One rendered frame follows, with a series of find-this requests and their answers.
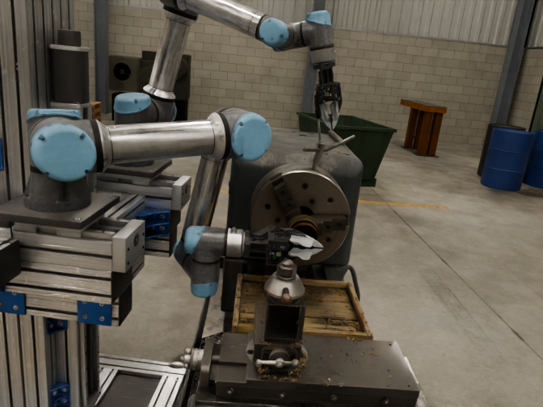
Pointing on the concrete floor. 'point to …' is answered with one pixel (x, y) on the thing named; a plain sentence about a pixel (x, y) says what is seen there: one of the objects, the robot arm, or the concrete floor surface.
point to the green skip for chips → (376, 151)
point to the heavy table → (423, 127)
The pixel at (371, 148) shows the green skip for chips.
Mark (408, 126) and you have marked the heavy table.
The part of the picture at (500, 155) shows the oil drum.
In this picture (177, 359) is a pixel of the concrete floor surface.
